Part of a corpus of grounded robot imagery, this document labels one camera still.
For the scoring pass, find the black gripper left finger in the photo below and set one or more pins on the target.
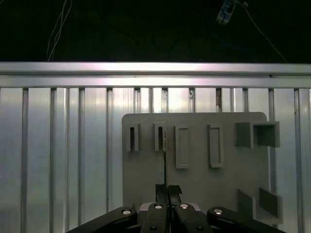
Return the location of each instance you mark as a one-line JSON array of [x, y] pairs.
[[155, 218]]

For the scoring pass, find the green RAM stick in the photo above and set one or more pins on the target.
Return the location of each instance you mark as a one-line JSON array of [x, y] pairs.
[[166, 145]]

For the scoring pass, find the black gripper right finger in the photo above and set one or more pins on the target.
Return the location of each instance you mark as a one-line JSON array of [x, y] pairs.
[[184, 218]]

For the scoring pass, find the grey parts rack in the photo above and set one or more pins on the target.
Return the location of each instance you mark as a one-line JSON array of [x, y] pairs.
[[199, 184]]

